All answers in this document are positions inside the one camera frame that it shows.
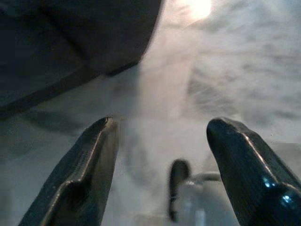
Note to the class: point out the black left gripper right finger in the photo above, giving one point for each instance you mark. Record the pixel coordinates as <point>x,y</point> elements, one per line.
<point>251,179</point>

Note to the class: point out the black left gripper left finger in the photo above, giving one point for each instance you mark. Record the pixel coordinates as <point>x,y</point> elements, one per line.
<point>80,179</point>

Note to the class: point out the grey-purple fabric sofa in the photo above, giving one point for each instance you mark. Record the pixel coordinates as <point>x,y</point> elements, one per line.
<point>70,42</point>

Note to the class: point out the grey robot leg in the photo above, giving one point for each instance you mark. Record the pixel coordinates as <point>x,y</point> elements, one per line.
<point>200,193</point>

